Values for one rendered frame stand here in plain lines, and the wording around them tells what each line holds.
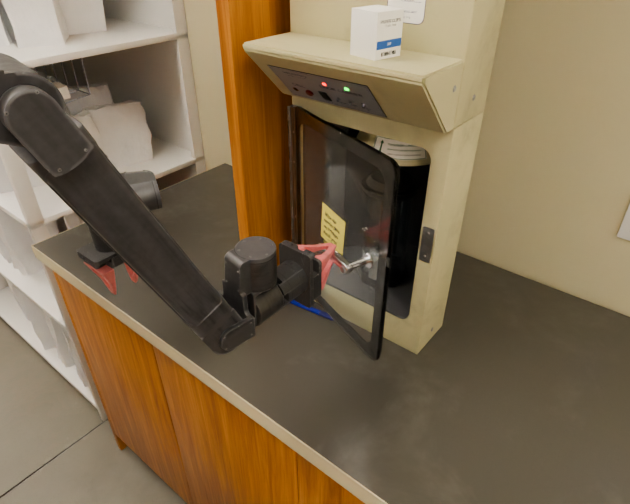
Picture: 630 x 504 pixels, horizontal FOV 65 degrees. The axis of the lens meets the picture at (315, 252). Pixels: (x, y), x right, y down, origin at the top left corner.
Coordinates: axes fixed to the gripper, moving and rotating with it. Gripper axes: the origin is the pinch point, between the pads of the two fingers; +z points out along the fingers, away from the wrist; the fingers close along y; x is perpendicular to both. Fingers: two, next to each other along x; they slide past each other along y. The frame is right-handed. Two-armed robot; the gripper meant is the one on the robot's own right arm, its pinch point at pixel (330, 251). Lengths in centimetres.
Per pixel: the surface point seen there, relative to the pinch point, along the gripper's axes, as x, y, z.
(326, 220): 5.9, 1.0, 6.3
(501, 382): -29.2, -26.0, 16.2
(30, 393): 139, -120, -25
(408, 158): -4.4, 12.9, 15.7
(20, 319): 179, -112, -9
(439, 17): -8.5, 35.8, 12.3
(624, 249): -38, -12, 56
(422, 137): -8.3, 18.6, 12.3
